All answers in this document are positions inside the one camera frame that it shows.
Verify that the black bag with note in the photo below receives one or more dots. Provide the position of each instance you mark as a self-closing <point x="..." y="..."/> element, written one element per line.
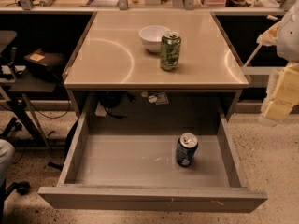
<point x="46" y="65"/>

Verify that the white-tipped stick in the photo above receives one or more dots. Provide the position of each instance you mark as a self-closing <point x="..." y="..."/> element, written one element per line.
<point x="252" y="55"/>

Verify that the white bowl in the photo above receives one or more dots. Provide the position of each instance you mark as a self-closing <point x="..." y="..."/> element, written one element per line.
<point x="151" y="37"/>

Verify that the green soda can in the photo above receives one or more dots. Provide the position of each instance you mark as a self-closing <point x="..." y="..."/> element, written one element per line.
<point x="170" y="50"/>

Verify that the blue pepsi can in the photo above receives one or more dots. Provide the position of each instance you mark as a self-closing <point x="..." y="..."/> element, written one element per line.
<point x="186" y="147"/>

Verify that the grey counter cabinet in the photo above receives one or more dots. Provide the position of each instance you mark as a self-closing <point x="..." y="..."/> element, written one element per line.
<point x="117" y="55"/>

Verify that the open grey drawer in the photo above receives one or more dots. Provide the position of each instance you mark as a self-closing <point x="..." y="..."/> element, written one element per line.
<point x="127" y="160"/>

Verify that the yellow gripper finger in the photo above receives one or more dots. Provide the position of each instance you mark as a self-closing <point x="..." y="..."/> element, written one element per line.
<point x="269" y="37"/>
<point x="282" y="95"/>

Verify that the dark side table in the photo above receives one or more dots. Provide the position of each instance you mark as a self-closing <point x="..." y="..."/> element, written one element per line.
<point x="15" y="92"/>

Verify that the black office chair base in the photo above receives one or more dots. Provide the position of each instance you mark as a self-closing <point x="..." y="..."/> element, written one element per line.
<point x="22" y="188"/>

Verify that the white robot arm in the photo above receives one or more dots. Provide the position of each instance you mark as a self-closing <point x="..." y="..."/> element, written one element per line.
<point x="288" y="35"/>

